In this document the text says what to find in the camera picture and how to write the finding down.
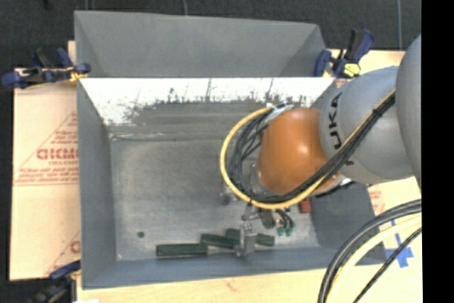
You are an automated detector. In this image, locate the dark green flat block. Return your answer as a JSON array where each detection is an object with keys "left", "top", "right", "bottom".
[
  {"left": 199, "top": 233, "right": 239, "bottom": 249},
  {"left": 155, "top": 243, "right": 209, "bottom": 258},
  {"left": 225, "top": 228, "right": 276, "bottom": 247}
]

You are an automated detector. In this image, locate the brown cardboard board, red print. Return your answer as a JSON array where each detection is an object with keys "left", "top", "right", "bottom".
[{"left": 8, "top": 77, "right": 83, "bottom": 282}]

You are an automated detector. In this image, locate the grey metal bin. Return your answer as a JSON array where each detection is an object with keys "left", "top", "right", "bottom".
[{"left": 73, "top": 9, "right": 387, "bottom": 290}]

